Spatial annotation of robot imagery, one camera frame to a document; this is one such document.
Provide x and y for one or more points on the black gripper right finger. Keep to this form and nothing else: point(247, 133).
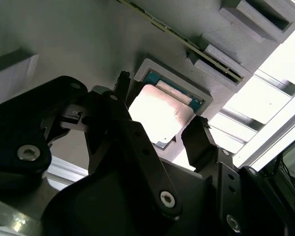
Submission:
point(199, 145)

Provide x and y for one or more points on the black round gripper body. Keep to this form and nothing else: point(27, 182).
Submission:
point(100, 209)

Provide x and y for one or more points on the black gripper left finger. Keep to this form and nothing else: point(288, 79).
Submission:
point(22, 127)

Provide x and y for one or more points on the silver square CPU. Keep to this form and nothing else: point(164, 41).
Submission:
point(159, 113)

